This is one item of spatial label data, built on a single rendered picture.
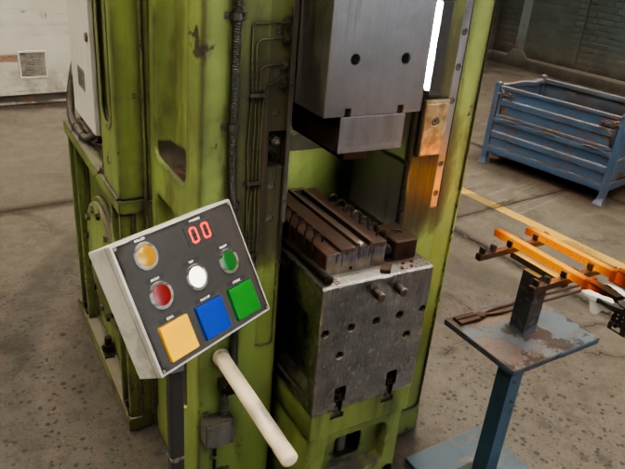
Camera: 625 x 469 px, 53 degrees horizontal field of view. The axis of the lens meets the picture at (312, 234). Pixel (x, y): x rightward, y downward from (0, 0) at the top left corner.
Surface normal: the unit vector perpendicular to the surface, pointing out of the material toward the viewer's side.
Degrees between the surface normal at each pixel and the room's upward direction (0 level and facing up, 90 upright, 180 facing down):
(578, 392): 0
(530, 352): 0
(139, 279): 60
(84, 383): 0
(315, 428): 90
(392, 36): 90
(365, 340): 90
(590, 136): 89
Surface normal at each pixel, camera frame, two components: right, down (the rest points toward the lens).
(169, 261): 0.74, -0.18
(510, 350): 0.08, -0.90
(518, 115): -0.76, 0.22
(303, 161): 0.49, 0.42
